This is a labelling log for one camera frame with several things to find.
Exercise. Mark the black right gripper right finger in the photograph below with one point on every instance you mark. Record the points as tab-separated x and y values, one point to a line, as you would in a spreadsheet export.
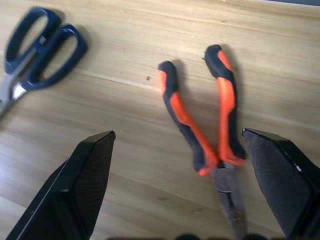
282	182

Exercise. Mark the orange and black needle-nose pliers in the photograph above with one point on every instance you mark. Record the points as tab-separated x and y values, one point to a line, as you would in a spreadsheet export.
223	140

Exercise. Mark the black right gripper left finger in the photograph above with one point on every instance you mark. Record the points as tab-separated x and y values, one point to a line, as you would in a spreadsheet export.
75	190

